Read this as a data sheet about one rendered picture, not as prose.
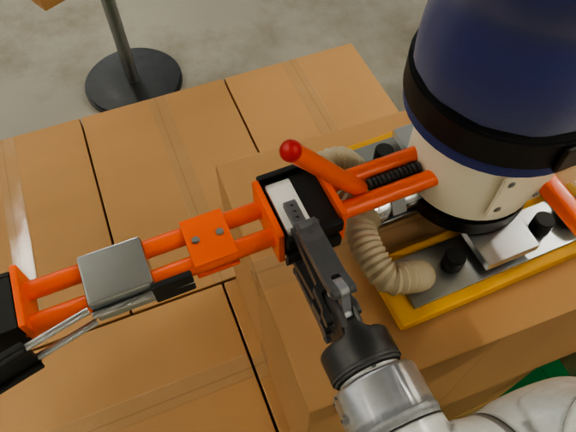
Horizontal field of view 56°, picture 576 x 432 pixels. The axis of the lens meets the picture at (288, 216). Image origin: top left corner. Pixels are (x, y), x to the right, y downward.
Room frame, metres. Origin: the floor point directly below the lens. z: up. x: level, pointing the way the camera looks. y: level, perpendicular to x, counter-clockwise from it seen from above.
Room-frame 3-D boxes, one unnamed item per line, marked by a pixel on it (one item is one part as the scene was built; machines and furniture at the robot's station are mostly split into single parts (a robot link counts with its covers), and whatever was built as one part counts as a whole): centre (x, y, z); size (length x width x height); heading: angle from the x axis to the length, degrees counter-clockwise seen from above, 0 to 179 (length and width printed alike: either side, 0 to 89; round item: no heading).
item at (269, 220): (0.35, -0.01, 1.08); 0.10 x 0.08 x 0.06; 23
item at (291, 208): (0.31, -0.01, 1.12); 0.05 x 0.01 x 0.03; 23
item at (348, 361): (0.19, -0.06, 1.08); 0.09 x 0.07 x 0.08; 23
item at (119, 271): (0.26, 0.19, 1.07); 0.07 x 0.07 x 0.04; 23
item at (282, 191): (0.34, 0.00, 1.10); 0.07 x 0.03 x 0.01; 23
